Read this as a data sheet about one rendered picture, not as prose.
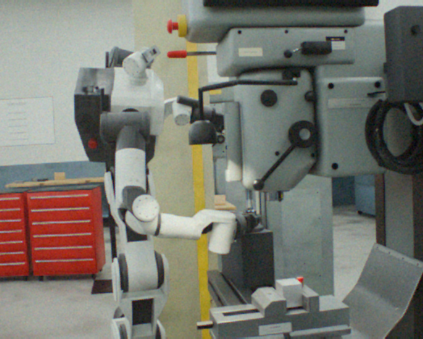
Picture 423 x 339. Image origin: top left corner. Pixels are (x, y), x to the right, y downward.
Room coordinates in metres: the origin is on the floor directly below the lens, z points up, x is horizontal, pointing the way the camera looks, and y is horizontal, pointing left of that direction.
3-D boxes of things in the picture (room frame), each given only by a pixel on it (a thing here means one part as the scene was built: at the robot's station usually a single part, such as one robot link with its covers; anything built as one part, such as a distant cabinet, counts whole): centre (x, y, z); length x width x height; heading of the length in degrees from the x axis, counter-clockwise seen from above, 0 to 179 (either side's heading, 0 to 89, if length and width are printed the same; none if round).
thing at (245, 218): (1.79, -0.08, 1.17); 0.13 x 0.12 x 0.10; 70
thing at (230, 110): (1.46, -0.07, 1.45); 0.04 x 0.04 x 0.21; 8
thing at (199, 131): (1.38, 0.01, 1.47); 0.07 x 0.07 x 0.06
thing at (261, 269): (1.95, -0.12, 1.04); 0.22 x 0.12 x 0.20; 18
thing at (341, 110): (1.50, -0.37, 1.47); 0.24 x 0.19 x 0.26; 8
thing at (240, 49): (1.48, -0.22, 1.68); 0.34 x 0.24 x 0.10; 98
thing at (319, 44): (1.35, -0.26, 1.66); 0.12 x 0.04 x 0.04; 98
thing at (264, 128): (1.48, -0.18, 1.47); 0.21 x 0.19 x 0.32; 8
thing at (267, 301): (1.37, -0.14, 1.03); 0.12 x 0.06 x 0.04; 10
